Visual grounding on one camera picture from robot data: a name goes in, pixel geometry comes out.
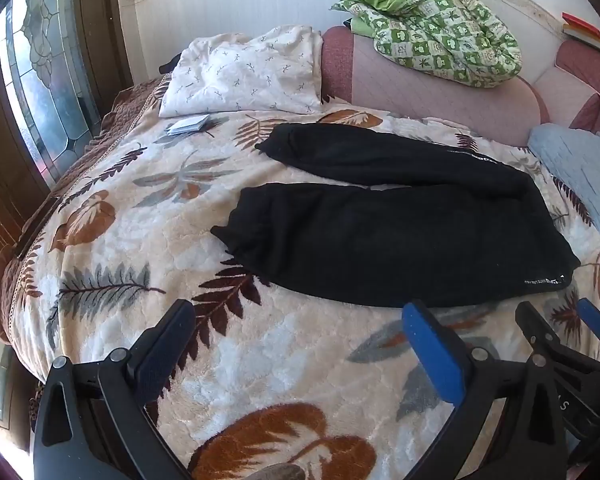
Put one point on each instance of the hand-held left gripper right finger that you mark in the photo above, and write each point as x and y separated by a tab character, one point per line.
430	345

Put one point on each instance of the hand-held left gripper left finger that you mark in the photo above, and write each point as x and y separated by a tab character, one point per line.
156	357

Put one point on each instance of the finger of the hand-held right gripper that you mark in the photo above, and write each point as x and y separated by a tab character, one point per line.
596	322
535	327

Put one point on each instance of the black pants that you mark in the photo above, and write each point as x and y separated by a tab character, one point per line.
380	240

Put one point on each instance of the leaf print plush blanket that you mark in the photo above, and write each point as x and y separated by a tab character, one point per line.
145	240

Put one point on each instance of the light blue quilted blanket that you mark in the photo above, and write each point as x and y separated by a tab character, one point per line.
580	170

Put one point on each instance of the pink padded headboard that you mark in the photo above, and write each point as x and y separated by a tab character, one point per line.
430	105

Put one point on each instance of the stack of books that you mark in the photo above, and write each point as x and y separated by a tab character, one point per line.
587	32

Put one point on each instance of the white sprig print pillow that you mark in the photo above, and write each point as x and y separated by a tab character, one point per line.
240	75

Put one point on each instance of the stained glass window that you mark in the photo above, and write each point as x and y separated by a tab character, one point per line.
45	75

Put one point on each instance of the green patterned quilt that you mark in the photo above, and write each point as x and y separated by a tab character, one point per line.
430	30

